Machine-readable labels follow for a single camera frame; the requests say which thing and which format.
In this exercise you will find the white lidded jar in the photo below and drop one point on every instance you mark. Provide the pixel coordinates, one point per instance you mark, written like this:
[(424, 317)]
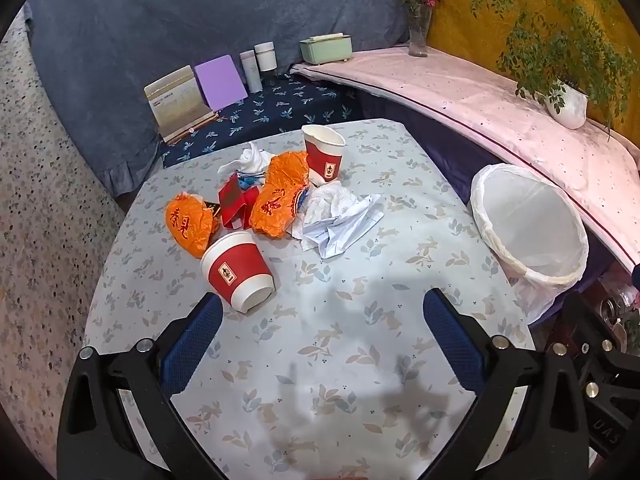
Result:
[(266, 56)]

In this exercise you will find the blue velvet backdrop cloth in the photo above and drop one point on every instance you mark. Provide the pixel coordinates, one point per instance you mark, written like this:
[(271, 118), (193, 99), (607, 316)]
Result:
[(95, 57)]

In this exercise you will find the large orange wrapper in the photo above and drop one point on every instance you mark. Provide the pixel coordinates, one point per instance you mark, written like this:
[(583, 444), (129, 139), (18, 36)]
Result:
[(286, 184)]

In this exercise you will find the glass vase pink flowers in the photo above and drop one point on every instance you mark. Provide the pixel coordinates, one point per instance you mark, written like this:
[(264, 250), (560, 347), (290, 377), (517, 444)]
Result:
[(418, 14)]

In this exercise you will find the white paper towel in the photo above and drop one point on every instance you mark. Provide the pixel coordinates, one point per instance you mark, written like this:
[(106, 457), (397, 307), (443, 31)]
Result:
[(332, 219)]

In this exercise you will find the black gold cigarette box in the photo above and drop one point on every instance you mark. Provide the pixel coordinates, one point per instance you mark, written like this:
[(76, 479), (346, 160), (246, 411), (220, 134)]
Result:
[(213, 209)]

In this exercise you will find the white lined trash bin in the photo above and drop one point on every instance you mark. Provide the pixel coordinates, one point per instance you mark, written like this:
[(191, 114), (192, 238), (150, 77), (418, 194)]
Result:
[(534, 230)]

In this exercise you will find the tall white bottle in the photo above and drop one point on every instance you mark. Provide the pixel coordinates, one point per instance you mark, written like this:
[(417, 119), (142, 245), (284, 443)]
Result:
[(251, 71)]

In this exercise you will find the pink bed cover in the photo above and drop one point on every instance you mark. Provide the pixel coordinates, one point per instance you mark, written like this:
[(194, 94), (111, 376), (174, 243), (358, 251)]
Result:
[(597, 169)]

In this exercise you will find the navy floral cloth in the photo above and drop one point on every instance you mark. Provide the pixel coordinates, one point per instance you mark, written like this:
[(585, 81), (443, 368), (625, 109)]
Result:
[(283, 105)]

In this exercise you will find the floral table cloth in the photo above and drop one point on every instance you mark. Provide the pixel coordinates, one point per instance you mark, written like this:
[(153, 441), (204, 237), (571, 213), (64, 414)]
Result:
[(336, 375)]

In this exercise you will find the purple notebook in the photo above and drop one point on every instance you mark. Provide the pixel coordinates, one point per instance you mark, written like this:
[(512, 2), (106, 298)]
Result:
[(220, 82)]

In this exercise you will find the white cotton glove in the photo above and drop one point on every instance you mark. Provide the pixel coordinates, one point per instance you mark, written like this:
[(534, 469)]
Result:
[(253, 162)]

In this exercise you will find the yellow backdrop cloth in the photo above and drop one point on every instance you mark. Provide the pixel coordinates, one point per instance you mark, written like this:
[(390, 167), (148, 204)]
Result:
[(480, 39)]

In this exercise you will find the open beige book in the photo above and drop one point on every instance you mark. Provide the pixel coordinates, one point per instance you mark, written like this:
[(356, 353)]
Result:
[(177, 105)]

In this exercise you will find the green tissue box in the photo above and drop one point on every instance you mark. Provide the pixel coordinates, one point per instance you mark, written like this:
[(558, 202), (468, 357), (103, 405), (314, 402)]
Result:
[(324, 49)]

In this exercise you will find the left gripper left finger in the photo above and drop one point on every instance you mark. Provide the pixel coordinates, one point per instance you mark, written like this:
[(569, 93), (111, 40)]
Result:
[(95, 437)]

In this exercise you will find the red paper cup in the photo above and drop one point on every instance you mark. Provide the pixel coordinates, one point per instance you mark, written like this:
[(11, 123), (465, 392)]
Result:
[(237, 271), (324, 148)]

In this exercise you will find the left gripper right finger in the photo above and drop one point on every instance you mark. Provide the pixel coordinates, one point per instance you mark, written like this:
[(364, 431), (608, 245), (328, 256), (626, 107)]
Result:
[(550, 436)]

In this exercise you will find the red paper packet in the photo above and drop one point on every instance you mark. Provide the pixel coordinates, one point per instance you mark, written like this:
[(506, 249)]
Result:
[(236, 204)]

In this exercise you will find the green plant white pot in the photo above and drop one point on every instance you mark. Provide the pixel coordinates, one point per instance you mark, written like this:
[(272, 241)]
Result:
[(557, 45)]

